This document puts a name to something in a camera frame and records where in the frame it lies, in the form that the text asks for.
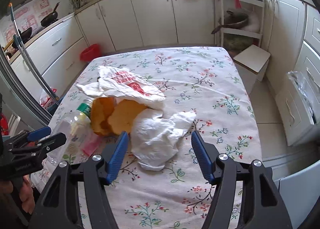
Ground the white plastic bag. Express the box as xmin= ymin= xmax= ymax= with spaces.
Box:
xmin=130 ymin=109 xmax=196 ymax=172

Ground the person left hand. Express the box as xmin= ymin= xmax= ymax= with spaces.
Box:
xmin=0 ymin=175 xmax=36 ymax=216

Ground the red lined trash bin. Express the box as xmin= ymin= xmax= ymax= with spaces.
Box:
xmin=80 ymin=44 xmax=102 ymax=62

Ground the clear plastic bottle green label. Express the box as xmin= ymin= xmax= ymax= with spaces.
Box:
xmin=47 ymin=97 xmax=94 ymax=166

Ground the white bag with red print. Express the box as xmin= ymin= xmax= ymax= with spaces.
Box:
xmin=76 ymin=66 xmax=165 ymax=110

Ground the black wok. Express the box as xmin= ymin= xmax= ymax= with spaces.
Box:
xmin=12 ymin=27 xmax=32 ymax=49

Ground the orange peel large piece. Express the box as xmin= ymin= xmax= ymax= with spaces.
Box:
xmin=90 ymin=97 xmax=115 ymax=136

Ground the metal pot on trolley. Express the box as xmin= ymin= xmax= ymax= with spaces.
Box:
xmin=212 ymin=10 xmax=249 ymax=35

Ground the white stool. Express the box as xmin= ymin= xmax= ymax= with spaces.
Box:
xmin=233 ymin=45 xmax=271 ymax=95

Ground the yellow pink zip bag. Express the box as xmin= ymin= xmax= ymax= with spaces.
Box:
xmin=62 ymin=130 xmax=104 ymax=164

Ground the black frying pan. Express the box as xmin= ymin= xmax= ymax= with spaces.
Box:
xmin=41 ymin=2 xmax=60 ymax=27

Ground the white storage trolley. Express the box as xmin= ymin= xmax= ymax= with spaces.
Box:
xmin=212 ymin=0 xmax=265 ymax=48

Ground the floral tablecloth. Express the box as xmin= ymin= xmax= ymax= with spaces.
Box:
xmin=31 ymin=46 xmax=263 ymax=229

